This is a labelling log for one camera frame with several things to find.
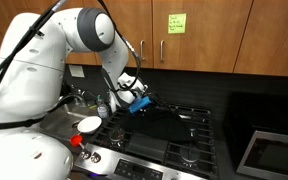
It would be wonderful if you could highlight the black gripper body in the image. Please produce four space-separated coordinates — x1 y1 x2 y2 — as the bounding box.
147 94 167 110

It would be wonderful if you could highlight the black towel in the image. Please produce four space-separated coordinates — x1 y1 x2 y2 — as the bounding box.
120 108 195 144

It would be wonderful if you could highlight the clear dish soap bottle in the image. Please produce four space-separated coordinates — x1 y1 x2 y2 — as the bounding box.
96 94 110 119

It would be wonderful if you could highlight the stainless steel gas stove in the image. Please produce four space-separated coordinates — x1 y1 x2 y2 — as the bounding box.
73 103 220 180

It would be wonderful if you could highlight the yellow sticky note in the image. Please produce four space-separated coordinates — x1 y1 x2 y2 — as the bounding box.
167 13 187 35

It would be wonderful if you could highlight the silver stove knob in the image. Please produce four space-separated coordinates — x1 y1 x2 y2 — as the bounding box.
81 149 92 160
90 152 102 164

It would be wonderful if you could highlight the chrome faucet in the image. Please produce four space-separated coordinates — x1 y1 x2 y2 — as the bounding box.
57 93 85 108

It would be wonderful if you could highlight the stainless steel sink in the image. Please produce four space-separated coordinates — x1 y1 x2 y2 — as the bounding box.
38 101 100 141

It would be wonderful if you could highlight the black microwave oven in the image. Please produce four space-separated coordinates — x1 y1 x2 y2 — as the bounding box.
223 91 288 180

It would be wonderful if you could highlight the metal cabinet door handle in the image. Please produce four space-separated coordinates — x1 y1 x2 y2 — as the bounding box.
159 39 165 63
139 39 146 62

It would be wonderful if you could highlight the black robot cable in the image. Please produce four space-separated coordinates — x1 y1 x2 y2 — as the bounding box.
97 0 142 93
0 0 68 131

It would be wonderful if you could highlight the white wall outlet plate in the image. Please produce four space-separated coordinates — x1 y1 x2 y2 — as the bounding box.
68 64 86 79

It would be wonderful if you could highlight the wooden wall cabinet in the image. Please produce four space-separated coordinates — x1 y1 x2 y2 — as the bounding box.
0 0 288 78

